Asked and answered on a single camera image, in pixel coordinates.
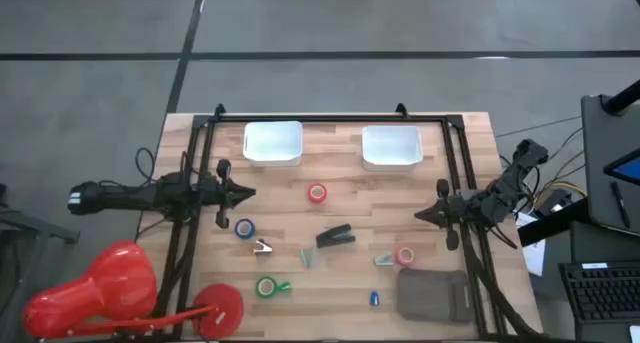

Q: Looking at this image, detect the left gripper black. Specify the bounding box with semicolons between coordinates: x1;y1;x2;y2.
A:
198;158;258;230

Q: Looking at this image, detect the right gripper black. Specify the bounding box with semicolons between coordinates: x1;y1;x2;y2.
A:
414;178;484;252

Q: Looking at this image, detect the blue tape roll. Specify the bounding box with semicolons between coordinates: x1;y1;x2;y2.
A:
234;218;257;240

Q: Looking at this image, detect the pink tape roll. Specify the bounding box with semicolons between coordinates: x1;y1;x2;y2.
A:
394;246;416;267

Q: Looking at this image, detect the red tape roll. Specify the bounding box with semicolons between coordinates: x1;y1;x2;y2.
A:
307;183;329;204

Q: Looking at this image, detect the green tape roll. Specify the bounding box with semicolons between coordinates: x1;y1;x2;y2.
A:
255;276;279;300

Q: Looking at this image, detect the black stapler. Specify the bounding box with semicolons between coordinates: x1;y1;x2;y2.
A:
315;223;357;250

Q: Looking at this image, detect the white plastic bin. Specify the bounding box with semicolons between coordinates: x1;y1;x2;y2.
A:
242;120;305;167
360;125;425;172

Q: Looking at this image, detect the grey fabric pouch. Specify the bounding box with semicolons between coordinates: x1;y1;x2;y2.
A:
396;267;475;325

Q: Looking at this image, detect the white paper sheet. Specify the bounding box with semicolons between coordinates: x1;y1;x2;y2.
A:
516;211;547;277

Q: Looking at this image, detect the black desk beam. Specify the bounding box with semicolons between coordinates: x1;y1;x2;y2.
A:
517;197;592;248

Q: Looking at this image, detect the black power brick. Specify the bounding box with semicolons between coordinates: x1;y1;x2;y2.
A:
537;188;574;217

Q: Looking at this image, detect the dark grey desk top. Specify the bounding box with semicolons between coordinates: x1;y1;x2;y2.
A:
581;93;640;237

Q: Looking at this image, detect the red desk lamp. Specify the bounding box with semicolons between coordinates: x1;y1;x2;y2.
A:
22;239;246;342

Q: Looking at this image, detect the black keyboard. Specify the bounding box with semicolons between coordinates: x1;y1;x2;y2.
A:
558;260;640;327

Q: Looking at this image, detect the black pen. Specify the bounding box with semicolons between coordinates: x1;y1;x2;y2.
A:
609;181;632;229

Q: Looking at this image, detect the tablet with blue screen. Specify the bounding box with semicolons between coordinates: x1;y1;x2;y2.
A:
603;150;640;187

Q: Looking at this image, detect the black metal stand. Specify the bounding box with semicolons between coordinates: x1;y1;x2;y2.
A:
0;182;81;343

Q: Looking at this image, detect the black pole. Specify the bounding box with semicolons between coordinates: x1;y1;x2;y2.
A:
601;80;640;117

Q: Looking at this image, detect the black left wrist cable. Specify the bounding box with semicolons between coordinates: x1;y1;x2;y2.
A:
178;150;202;183

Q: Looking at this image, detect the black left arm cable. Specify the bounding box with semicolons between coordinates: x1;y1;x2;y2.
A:
134;146;158;184

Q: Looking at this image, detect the black aluminium table frame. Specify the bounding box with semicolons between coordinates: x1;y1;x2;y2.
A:
152;102;544;340

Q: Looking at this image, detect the yellow cable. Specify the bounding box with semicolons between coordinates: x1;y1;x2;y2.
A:
532;181;587;207

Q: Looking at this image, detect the thin black floor cable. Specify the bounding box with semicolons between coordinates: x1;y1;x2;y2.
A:
494;114;584;139

